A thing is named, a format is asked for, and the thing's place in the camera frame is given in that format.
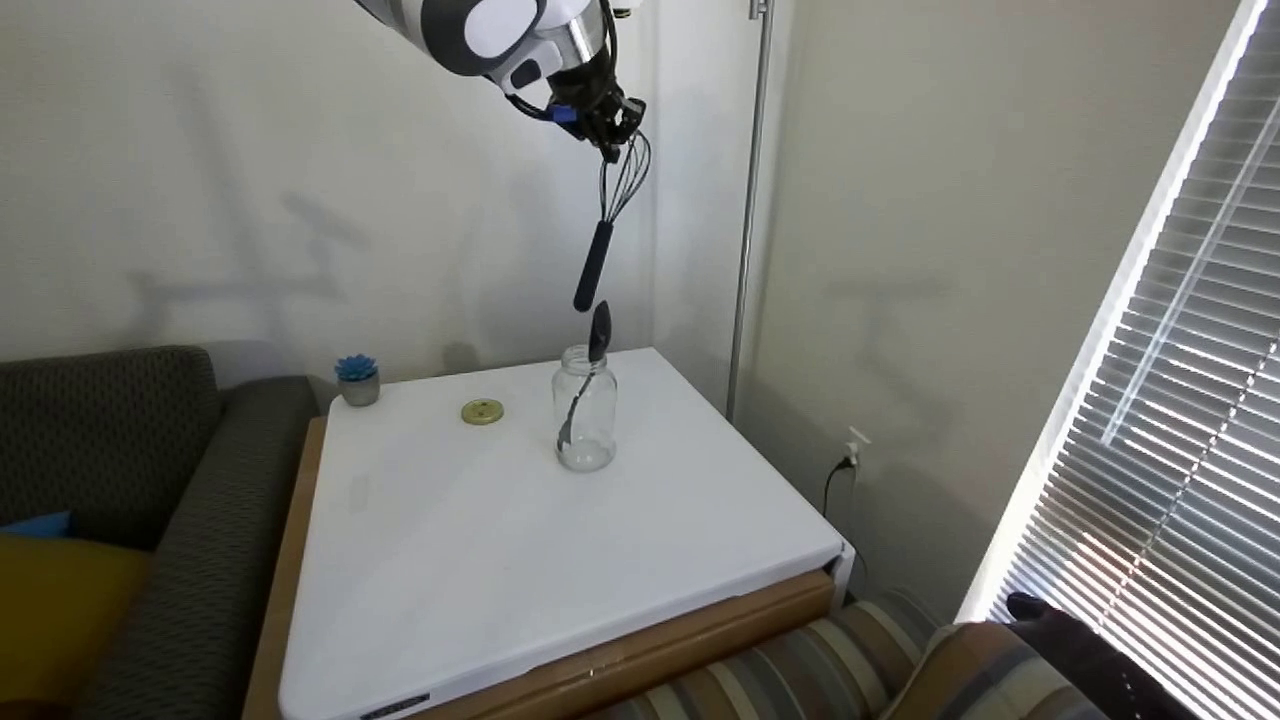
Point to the black wire whisk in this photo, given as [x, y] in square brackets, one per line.
[619, 186]

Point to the blue cushion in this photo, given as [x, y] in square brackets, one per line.
[45, 524]

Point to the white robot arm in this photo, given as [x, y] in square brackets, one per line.
[549, 57]

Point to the mustard yellow cushion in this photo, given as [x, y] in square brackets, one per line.
[62, 605]

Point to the blue spiky ball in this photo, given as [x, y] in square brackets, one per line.
[359, 379]

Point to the clear glass jar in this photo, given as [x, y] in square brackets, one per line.
[584, 414]

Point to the yellow jar lid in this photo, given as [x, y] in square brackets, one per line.
[480, 414]

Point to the grey sofa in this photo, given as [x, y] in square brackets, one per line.
[148, 452]

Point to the striped armchair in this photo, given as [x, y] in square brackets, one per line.
[874, 662]

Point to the white window blinds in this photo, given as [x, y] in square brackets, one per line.
[1151, 502]

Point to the dark blue spatula spoon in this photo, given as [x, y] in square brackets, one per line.
[597, 333]

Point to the wall outlet with plug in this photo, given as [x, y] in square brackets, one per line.
[846, 467]

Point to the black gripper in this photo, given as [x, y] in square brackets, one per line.
[591, 104]

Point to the white corner pipe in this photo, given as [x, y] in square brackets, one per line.
[745, 251]

